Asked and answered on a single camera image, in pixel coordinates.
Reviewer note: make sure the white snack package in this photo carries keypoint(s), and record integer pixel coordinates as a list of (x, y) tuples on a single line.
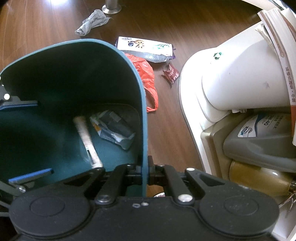
[(153, 51)]

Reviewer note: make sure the gold thermos kettle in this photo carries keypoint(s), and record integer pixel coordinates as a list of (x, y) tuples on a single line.
[(271, 182)]

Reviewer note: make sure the beige tray under jug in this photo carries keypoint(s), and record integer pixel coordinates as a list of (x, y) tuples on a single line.
[(213, 139)]

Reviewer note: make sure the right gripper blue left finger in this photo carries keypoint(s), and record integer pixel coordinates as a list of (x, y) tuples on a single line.
[(117, 183)]

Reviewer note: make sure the red plastic bag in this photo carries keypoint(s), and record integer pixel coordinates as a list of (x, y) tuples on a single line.
[(147, 76)]

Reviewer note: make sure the white cylindrical appliance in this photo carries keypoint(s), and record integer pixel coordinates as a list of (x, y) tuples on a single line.
[(242, 73)]

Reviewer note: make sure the dark green trash bin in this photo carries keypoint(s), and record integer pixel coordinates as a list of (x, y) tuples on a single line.
[(69, 79)]

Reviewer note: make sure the silver green snack wrapper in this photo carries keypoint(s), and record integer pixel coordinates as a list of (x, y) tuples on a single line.
[(113, 128)]

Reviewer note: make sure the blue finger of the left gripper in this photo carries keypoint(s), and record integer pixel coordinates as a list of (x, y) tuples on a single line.
[(8, 101), (16, 185)]

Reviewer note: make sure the grey motor oil jug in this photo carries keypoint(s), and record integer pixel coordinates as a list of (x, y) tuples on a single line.
[(265, 140)]

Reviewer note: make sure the stacked books on appliance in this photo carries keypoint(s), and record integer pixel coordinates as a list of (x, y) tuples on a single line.
[(282, 35)]

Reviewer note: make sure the small dark red wrapper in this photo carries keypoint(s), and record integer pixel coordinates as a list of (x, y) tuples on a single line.
[(171, 73)]

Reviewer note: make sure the metal bed leg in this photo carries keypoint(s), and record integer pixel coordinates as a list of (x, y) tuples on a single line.
[(111, 7)]

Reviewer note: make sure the grey paper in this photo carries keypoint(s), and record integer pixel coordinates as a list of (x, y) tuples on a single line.
[(96, 19)]

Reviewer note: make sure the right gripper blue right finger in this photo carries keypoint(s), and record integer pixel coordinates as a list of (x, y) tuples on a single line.
[(171, 181)]

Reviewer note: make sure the wooden ruler stick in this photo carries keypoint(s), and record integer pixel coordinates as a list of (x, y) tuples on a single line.
[(82, 128)]

